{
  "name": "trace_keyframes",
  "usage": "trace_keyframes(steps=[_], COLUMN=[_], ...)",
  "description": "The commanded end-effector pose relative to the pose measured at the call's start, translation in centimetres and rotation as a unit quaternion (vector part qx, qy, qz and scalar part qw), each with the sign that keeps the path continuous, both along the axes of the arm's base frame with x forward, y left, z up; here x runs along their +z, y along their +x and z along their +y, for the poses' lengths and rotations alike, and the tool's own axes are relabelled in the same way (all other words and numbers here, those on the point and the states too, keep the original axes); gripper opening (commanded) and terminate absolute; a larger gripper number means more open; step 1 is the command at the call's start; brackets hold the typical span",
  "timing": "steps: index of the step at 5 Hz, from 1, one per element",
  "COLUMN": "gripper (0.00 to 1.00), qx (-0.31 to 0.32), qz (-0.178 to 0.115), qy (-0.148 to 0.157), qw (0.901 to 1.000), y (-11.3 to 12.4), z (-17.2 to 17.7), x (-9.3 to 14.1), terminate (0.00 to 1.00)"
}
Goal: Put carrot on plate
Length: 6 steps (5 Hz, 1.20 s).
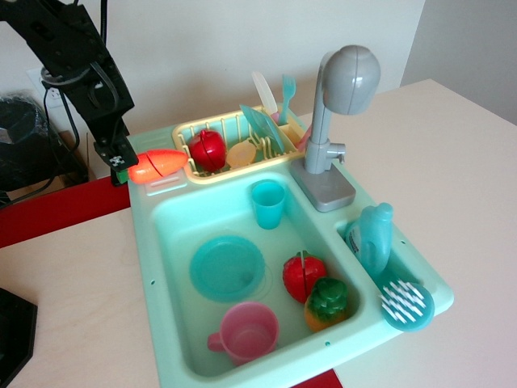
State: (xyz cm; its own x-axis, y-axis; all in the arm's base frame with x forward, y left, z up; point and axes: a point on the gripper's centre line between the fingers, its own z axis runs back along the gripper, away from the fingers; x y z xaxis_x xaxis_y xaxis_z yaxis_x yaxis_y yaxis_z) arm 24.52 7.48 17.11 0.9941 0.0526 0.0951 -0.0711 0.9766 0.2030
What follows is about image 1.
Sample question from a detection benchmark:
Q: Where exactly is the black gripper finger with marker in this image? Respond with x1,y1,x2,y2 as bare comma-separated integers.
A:
94,135,138,186

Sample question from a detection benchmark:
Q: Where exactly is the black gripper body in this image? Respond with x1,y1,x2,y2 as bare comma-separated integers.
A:
43,50,133,150

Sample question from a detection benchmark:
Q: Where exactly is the orange toy carrot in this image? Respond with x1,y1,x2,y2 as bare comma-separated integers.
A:
116,149,188,184

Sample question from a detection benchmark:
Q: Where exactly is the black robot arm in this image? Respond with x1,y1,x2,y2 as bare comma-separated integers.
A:
1,1,138,186

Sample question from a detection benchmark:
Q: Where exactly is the orange toy plate in rack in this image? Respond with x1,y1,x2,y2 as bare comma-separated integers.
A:
226,141,256,169

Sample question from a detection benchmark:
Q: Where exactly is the teal plate in rack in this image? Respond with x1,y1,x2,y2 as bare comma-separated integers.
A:
240,104,285,154

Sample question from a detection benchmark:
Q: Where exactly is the teal toy plate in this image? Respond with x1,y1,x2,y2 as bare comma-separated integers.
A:
190,235,266,302

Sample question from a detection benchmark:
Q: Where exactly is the black bag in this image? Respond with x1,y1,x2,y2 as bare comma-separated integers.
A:
1,95,87,192

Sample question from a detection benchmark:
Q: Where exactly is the red toy apple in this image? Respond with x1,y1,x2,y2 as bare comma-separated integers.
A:
188,129,226,172

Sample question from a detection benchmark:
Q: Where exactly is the yellow dish rack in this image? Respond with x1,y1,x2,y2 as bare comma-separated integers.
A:
171,111,307,184

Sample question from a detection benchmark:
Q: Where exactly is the teal toy cup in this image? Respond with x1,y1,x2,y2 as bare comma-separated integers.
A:
251,180,286,230

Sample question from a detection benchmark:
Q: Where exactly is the white toy knife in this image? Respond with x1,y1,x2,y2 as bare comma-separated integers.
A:
251,71,278,116

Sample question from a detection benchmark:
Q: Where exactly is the mint green toy sink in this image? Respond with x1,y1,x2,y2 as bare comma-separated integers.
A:
125,113,455,388

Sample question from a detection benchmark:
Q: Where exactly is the pink toy utensil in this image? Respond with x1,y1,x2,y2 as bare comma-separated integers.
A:
274,114,312,153

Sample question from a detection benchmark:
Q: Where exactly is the blue toy fork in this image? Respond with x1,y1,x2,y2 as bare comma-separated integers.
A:
278,74,296,125

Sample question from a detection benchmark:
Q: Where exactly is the red toy strawberry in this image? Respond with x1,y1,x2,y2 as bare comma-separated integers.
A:
282,251,327,304

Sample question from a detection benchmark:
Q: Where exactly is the pink toy mug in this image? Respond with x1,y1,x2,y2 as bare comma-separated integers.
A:
207,302,280,366

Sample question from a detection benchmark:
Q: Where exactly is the grey toy faucet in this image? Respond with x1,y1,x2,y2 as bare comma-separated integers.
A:
289,44,382,213

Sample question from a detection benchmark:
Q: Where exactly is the orange toy fruit green top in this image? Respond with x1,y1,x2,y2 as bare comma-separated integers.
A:
304,277,348,332

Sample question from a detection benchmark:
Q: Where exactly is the teal dish soap bottle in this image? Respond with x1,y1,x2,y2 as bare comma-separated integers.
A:
344,203,393,279

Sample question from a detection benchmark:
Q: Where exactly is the teal dish brush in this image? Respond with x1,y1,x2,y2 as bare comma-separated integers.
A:
380,279,435,332

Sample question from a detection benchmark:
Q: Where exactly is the black cable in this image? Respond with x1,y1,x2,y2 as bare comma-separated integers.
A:
0,0,110,209

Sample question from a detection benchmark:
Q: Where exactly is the white wall outlet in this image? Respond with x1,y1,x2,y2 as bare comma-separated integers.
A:
26,68,63,108

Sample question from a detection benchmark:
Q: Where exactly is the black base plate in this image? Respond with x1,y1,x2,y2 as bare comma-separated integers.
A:
1,289,38,387

